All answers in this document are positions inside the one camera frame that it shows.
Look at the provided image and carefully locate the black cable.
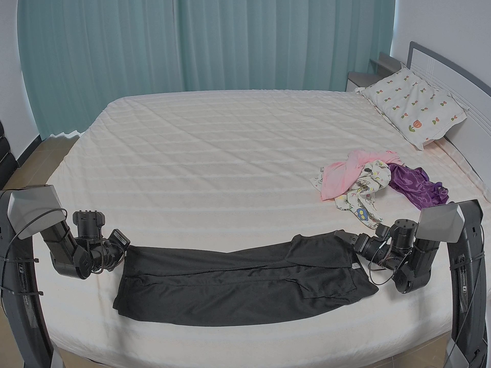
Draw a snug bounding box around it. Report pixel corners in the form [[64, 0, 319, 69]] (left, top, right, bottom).
[[367, 261, 396, 285]]

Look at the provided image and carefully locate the pink garment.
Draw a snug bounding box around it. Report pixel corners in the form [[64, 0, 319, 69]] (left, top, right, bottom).
[[320, 149, 403, 201]]

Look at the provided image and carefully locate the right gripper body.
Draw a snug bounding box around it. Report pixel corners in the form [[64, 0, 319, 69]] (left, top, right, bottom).
[[354, 233, 392, 267]]

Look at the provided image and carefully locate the black T-shirt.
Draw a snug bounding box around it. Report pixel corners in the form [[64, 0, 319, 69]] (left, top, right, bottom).
[[112, 229, 380, 327]]

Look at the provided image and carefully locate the bed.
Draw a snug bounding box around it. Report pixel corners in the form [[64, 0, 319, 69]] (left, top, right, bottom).
[[29, 41, 491, 363]]

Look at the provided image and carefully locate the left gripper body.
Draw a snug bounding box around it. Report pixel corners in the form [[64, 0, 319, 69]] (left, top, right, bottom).
[[96, 228, 130, 271]]

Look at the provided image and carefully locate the grey bedside table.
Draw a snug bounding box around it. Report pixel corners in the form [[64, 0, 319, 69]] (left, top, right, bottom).
[[347, 51, 407, 92]]

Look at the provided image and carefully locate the white printed garment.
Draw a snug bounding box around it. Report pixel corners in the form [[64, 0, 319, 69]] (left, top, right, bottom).
[[310, 159, 392, 230]]

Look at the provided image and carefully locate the purple garment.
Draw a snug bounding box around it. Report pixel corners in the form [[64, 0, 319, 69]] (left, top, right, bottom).
[[388, 164, 449, 211]]

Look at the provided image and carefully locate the white printed pillow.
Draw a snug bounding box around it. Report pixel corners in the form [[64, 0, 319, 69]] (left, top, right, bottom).
[[355, 63, 468, 150]]

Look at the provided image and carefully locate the blue-green curtain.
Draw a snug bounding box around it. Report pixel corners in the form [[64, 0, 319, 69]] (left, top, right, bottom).
[[17, 0, 185, 139], [176, 0, 396, 91]]

